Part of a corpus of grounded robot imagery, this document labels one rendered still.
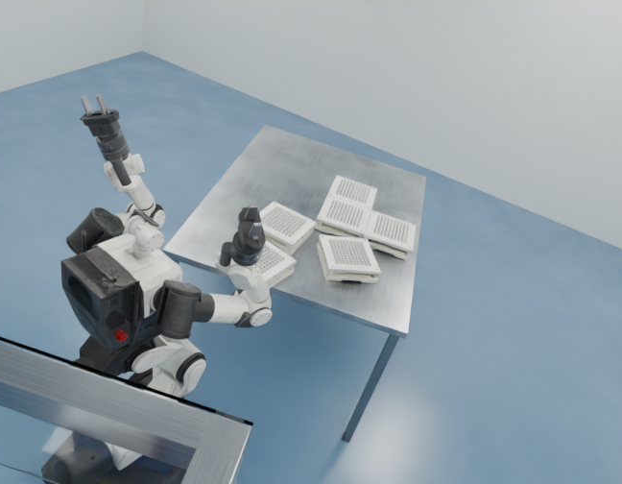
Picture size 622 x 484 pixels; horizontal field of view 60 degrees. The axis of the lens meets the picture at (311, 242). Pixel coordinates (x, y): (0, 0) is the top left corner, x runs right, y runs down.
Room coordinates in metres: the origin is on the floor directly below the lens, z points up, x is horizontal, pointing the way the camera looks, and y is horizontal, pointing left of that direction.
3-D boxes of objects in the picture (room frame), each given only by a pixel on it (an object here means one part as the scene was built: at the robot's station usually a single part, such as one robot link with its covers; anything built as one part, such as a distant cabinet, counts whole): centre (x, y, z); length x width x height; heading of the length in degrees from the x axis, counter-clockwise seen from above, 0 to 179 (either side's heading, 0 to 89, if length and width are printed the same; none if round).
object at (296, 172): (2.49, 0.00, 0.82); 1.50 x 1.10 x 0.04; 176
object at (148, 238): (1.27, 0.49, 1.30); 0.10 x 0.07 x 0.09; 60
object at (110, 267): (1.22, 0.52, 1.10); 0.34 x 0.30 x 0.36; 60
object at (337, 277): (2.05, -0.18, 0.85); 0.24 x 0.24 x 0.02; 20
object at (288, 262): (1.83, 0.20, 0.90); 0.25 x 0.24 x 0.02; 63
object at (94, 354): (1.20, 0.54, 0.83); 0.28 x 0.13 x 0.18; 150
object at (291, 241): (2.14, 0.16, 0.90); 0.25 x 0.24 x 0.02; 73
